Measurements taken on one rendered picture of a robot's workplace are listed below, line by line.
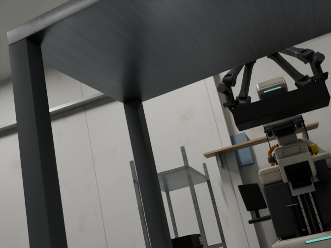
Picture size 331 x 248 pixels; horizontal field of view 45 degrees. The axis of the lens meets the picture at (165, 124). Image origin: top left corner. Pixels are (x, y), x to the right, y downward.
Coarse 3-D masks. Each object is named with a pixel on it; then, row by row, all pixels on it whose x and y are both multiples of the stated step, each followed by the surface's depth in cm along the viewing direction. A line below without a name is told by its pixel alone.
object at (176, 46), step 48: (96, 0) 64; (144, 0) 66; (192, 0) 69; (240, 0) 72; (288, 0) 76; (48, 48) 73; (96, 48) 77; (144, 48) 81; (192, 48) 86; (240, 48) 90; (144, 96) 105; (48, 144) 65; (144, 144) 102; (48, 192) 61; (144, 192) 99; (48, 240) 58
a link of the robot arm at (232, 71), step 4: (244, 64) 279; (232, 68) 270; (236, 68) 269; (240, 68) 274; (228, 72) 267; (232, 72) 265; (236, 72) 268; (224, 76) 264; (228, 76) 263; (232, 76) 261; (236, 76) 267; (224, 80) 262; (228, 80) 261
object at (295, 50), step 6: (288, 48) 264; (294, 48) 260; (300, 48) 257; (306, 48) 253; (288, 54) 266; (294, 54) 259; (300, 54) 251; (306, 54) 249; (312, 54) 249; (300, 60) 255
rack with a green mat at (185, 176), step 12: (132, 168) 309; (180, 168) 298; (192, 168) 309; (204, 168) 381; (168, 180) 326; (180, 180) 339; (192, 180) 295; (204, 180) 368; (168, 192) 387; (192, 192) 291; (168, 204) 383; (144, 216) 300; (216, 216) 368; (144, 228) 295; (144, 240) 293; (204, 240) 281
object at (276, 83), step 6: (276, 78) 286; (282, 78) 284; (258, 84) 289; (264, 84) 285; (270, 84) 282; (276, 84) 278; (282, 84) 277; (258, 90) 282; (264, 90) 280; (270, 90) 280; (276, 90) 280; (282, 90) 279; (264, 96) 283; (270, 96) 282
